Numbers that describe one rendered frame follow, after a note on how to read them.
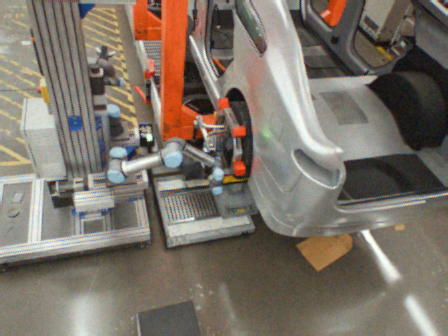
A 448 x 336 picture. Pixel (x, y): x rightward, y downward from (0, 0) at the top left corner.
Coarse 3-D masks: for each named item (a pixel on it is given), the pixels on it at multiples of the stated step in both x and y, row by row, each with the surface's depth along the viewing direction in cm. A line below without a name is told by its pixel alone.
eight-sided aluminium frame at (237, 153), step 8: (216, 112) 325; (224, 112) 305; (232, 112) 303; (216, 120) 329; (216, 128) 336; (232, 128) 291; (232, 136) 293; (240, 144) 293; (216, 152) 341; (240, 152) 294; (224, 160) 336; (232, 160) 300; (240, 160) 299; (224, 168) 329; (232, 168) 304
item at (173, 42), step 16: (176, 0) 265; (176, 16) 273; (176, 32) 282; (176, 48) 291; (176, 64) 301; (176, 80) 312; (176, 96) 323; (176, 112) 336; (160, 128) 362; (176, 128) 348
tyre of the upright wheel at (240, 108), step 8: (232, 104) 309; (240, 104) 304; (240, 112) 296; (248, 112) 296; (224, 120) 335; (240, 120) 296; (248, 120) 292; (248, 128) 290; (248, 136) 289; (248, 144) 289; (224, 152) 345; (248, 152) 291; (248, 160) 295; (248, 168) 300; (240, 176) 312; (248, 176) 311
